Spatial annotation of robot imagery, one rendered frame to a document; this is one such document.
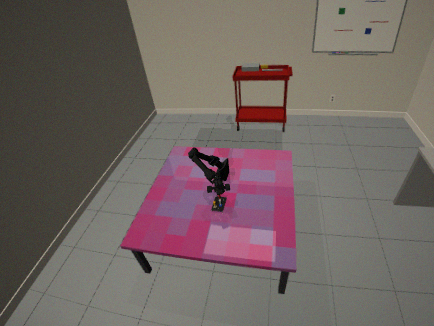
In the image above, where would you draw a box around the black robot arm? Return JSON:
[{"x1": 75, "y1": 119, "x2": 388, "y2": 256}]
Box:
[{"x1": 188, "y1": 147, "x2": 225, "y2": 195}]

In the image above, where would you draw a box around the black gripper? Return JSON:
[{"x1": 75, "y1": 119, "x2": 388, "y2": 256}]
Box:
[{"x1": 207, "y1": 184, "x2": 230, "y2": 193}]

